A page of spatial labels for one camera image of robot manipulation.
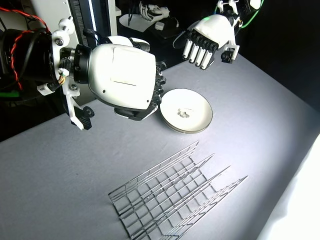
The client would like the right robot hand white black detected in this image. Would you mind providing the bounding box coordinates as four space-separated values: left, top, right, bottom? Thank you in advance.
73 35 168 122

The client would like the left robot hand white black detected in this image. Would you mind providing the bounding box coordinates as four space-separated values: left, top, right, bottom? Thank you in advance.
172 14 237 70

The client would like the white plate with black rim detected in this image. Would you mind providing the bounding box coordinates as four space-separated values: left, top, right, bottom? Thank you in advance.
159 87 214 132
161 116 211 135

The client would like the black flat box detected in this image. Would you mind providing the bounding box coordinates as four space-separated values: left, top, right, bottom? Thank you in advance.
149 16 187 40

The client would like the white flat stand base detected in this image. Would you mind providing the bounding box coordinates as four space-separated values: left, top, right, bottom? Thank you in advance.
118 13 162 33

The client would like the spare white robot hand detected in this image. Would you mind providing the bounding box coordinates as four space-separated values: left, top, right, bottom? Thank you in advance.
138 0 171 22

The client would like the white robot torso column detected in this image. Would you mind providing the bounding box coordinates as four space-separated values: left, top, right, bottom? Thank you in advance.
23 0 123 51

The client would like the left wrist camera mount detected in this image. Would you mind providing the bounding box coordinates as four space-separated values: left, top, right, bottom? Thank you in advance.
220 39 241 65

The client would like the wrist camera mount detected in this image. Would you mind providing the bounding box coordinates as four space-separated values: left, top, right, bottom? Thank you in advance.
59 81 95 132
220 39 241 65

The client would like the green cable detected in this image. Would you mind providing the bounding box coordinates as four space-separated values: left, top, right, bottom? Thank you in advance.
213 0 265 28

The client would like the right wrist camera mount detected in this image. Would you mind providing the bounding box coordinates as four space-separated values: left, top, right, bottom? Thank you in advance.
59 81 95 132

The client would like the red black twisted wire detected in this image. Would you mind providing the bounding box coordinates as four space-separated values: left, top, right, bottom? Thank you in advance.
0 6 52 91

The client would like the silver wire plate rack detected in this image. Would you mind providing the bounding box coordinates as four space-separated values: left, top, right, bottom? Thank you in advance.
107 140 249 240

